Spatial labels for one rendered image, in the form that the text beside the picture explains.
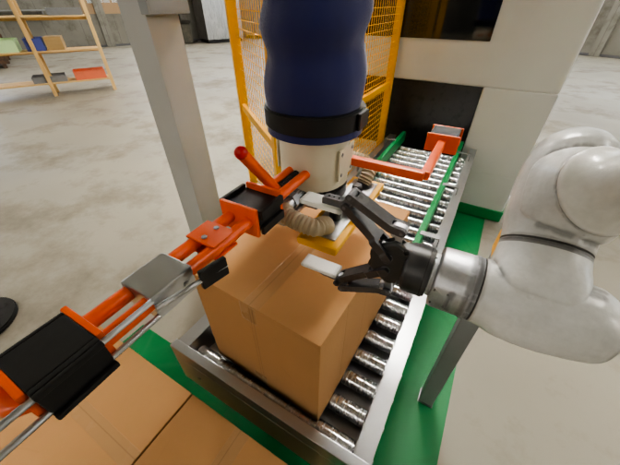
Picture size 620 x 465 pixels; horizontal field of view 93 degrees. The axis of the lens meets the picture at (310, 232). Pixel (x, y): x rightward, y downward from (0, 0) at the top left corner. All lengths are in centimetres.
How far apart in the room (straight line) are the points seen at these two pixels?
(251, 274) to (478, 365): 143
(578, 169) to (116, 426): 119
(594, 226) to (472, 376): 150
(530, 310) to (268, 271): 57
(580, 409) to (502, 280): 165
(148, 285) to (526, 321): 47
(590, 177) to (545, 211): 5
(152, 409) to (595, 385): 201
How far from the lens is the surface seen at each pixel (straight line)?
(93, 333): 42
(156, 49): 158
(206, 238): 50
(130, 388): 121
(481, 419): 179
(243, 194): 59
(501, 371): 196
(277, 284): 76
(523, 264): 44
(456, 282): 43
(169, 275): 45
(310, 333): 67
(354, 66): 64
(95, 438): 118
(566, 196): 43
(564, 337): 45
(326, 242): 66
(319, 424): 102
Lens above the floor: 151
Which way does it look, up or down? 38 degrees down
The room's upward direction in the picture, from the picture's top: straight up
